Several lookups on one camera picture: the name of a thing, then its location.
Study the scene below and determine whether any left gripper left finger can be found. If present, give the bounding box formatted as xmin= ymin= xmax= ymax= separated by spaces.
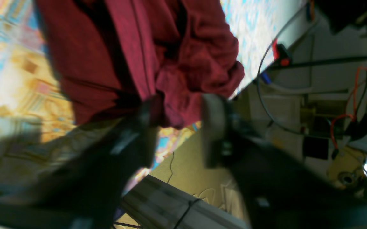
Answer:
xmin=0 ymin=95 xmax=162 ymax=229

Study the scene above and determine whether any grey table frame bar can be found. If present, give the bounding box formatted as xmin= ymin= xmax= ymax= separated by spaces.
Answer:
xmin=121 ymin=175 xmax=250 ymax=229

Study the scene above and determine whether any patterned tile tablecloth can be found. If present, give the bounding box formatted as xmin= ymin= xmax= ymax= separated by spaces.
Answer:
xmin=0 ymin=0 xmax=307 ymax=196

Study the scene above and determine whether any orange black clamp upper left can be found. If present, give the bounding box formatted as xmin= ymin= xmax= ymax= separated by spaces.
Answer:
xmin=272 ymin=39 xmax=293 ymax=67

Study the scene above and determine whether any maroon long-sleeve t-shirt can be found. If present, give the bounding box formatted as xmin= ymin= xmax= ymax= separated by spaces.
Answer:
xmin=35 ymin=0 xmax=245 ymax=129

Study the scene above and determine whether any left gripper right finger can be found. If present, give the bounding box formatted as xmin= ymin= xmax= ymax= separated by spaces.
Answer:
xmin=201 ymin=94 xmax=367 ymax=229

